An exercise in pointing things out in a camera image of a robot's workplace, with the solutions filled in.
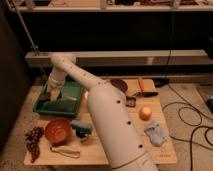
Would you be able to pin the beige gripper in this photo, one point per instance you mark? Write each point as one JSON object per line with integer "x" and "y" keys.
{"x": 54, "y": 93}

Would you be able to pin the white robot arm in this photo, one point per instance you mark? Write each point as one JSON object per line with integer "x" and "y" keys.
{"x": 121, "y": 142}

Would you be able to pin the green plastic tray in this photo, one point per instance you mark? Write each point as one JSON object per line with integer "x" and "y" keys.
{"x": 68, "y": 103}

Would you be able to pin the orange bowl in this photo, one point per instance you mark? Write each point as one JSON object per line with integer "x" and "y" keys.
{"x": 58, "y": 131}

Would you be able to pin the wooden shelf rack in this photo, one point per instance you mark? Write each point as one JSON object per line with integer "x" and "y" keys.
{"x": 118, "y": 36}

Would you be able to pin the blue scrub brush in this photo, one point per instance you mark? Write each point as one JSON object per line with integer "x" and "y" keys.
{"x": 82, "y": 129}

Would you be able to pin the bunch of dark grapes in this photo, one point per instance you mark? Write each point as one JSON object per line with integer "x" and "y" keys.
{"x": 32, "y": 139}

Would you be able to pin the metal clip tool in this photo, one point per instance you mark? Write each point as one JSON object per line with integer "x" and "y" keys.
{"x": 66, "y": 151}

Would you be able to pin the purple bowl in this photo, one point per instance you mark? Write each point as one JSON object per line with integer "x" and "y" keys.
{"x": 120, "y": 84}

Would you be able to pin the small dark square dish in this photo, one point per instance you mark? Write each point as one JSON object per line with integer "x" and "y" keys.
{"x": 130, "y": 101}

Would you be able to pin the orange carrot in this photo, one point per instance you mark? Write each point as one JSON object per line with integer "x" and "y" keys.
{"x": 141, "y": 84}

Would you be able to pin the orange fruit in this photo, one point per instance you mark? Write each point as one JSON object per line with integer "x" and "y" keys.
{"x": 145, "y": 113}

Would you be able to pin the blue crumpled cloth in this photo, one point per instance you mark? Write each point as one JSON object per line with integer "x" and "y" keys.
{"x": 157, "y": 135}

